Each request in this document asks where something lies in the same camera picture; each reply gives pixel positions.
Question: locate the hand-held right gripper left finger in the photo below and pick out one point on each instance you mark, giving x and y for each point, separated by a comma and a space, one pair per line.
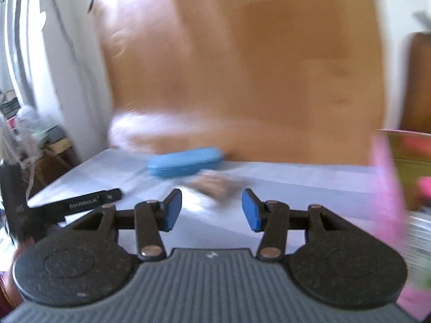
171, 210

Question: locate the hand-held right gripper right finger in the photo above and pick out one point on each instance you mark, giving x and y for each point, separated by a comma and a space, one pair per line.
252, 213

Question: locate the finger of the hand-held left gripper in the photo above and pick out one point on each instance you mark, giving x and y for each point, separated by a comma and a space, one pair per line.
111, 195

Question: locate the brown fabric pouch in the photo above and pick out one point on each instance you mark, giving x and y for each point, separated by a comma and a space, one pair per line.
215, 185

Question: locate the pink biscuit tin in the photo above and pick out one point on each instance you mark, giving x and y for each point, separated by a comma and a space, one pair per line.
387, 181

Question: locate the hot pink knitted cloth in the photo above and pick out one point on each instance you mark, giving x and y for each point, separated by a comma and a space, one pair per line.
425, 188

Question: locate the blue glasses case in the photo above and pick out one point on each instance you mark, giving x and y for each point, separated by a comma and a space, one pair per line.
185, 163

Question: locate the striped bed sheet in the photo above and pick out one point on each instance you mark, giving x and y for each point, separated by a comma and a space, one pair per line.
303, 188

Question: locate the wooden stool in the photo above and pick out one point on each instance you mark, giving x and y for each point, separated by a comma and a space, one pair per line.
57, 148

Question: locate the wooden headboard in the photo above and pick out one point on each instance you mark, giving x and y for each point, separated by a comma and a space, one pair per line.
252, 57

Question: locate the brown woven chair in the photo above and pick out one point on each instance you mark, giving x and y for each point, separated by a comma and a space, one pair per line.
419, 80

